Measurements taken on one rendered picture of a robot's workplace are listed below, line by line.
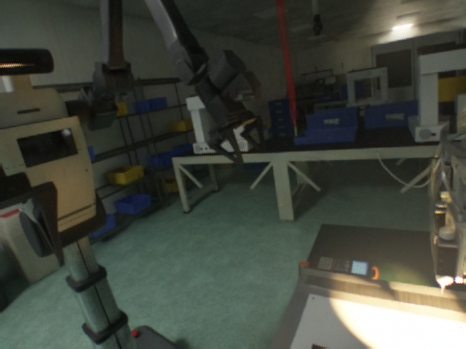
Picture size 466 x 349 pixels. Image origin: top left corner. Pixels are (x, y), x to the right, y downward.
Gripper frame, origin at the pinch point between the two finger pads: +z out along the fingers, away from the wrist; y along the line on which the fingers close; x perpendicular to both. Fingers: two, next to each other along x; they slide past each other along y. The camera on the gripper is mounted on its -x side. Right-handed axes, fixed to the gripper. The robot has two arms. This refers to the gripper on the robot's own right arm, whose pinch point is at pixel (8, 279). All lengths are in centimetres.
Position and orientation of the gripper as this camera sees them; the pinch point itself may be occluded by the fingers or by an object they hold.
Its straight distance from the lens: 34.4
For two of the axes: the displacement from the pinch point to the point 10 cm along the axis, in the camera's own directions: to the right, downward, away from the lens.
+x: -6.0, 4.7, 6.5
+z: 5.4, 8.3, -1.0
